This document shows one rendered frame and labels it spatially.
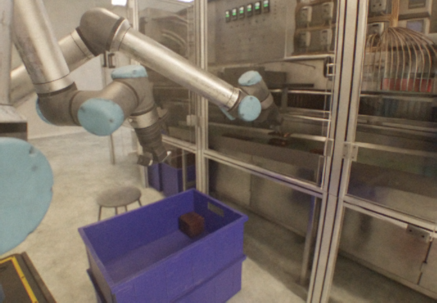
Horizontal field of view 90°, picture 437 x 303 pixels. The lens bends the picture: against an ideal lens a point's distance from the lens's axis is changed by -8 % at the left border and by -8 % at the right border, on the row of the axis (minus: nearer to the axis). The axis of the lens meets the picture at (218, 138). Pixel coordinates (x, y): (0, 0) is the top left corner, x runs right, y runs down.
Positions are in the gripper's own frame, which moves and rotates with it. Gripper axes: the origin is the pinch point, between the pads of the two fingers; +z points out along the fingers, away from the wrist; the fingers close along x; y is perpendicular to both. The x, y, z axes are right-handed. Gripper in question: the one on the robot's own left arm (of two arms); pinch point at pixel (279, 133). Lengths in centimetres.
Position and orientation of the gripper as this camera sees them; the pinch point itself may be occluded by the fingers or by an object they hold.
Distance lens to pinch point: 125.1
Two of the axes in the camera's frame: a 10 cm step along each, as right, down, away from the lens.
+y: 5.0, -8.0, 3.2
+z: 5.4, 5.8, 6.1
